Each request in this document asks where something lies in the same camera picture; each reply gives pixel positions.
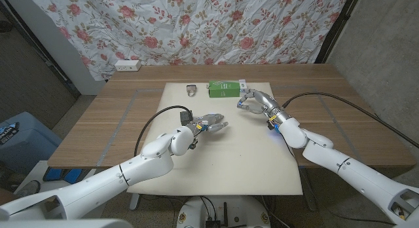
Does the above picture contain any white power strip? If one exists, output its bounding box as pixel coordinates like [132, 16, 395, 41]
[114, 59, 142, 72]

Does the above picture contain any white robot chest cover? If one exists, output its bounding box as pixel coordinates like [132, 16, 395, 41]
[0, 218, 134, 228]

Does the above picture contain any cream paper mat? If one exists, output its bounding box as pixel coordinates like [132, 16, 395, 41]
[126, 82, 304, 196]

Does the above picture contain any floral backdrop cloth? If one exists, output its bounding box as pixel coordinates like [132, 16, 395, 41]
[26, 0, 351, 81]

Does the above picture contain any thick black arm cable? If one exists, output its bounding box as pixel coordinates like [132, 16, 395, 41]
[282, 92, 419, 149]
[134, 105, 194, 157]

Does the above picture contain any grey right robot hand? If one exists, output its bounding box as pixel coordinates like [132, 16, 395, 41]
[236, 88, 292, 124]

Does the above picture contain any black backdrop stand pole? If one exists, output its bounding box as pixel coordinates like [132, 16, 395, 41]
[314, 0, 363, 64]

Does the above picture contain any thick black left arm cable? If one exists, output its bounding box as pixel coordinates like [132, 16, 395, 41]
[134, 105, 194, 157]

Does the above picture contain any green and white carton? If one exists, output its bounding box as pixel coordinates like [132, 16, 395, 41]
[208, 79, 247, 98]

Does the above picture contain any blue plastic pad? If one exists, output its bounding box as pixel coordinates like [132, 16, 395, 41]
[64, 168, 82, 185]
[43, 168, 63, 182]

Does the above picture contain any black box with antenna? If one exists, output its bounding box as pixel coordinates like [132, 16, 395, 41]
[205, 201, 229, 228]

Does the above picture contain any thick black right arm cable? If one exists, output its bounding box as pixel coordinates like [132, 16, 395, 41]
[282, 92, 419, 149]

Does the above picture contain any dark grey block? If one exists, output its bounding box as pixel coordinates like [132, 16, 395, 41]
[179, 110, 194, 126]

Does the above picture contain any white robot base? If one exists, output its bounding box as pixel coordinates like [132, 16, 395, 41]
[176, 195, 271, 228]

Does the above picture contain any thin black cable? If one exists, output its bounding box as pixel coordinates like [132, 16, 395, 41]
[280, 132, 393, 225]

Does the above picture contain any grey table leg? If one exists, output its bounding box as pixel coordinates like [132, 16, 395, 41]
[299, 170, 318, 212]

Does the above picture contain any white table leg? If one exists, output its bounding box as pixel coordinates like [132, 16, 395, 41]
[129, 193, 140, 212]

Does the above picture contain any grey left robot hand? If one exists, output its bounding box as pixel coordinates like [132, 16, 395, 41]
[188, 112, 229, 137]

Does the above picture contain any blue plastic bin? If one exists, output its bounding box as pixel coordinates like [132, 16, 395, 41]
[0, 111, 63, 176]

